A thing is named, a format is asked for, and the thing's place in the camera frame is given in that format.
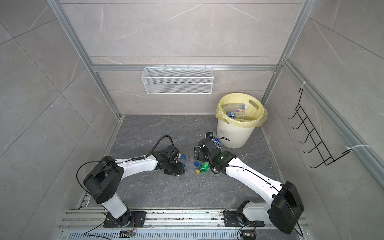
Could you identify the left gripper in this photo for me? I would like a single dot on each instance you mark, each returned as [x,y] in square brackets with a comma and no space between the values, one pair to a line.
[180,170]

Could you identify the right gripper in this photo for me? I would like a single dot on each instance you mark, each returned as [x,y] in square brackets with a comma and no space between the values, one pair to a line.
[200,157]

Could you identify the clear bottle blue label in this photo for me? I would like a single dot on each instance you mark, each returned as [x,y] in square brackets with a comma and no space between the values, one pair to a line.
[216,141]

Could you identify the pocari bottle white cap front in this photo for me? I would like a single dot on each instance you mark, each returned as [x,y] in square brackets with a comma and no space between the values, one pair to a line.
[182,160]

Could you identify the green sprite bottle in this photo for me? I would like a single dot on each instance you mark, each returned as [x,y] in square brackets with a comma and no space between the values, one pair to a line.
[204,167]

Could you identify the pocari sweat bottle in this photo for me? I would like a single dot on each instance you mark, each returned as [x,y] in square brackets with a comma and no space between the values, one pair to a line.
[236,115]

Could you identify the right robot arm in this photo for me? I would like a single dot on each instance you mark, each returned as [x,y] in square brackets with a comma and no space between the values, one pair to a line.
[284,206]

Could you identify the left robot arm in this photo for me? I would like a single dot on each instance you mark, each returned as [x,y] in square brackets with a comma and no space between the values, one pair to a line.
[103,180]

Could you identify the white bin with yellow bag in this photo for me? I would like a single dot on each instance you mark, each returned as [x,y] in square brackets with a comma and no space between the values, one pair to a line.
[236,132]

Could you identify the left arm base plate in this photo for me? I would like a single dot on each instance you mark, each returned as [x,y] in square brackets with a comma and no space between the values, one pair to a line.
[127,220]

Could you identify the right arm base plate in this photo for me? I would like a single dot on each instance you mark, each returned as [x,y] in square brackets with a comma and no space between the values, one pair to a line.
[238,219]

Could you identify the white wire mesh basket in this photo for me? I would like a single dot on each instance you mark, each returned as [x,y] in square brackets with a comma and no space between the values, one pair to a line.
[178,80]

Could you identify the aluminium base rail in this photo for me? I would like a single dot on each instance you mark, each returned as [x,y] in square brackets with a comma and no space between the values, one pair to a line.
[197,224]

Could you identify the black wire hook rack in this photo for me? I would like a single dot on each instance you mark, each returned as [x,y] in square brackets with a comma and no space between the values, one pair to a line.
[313,136]

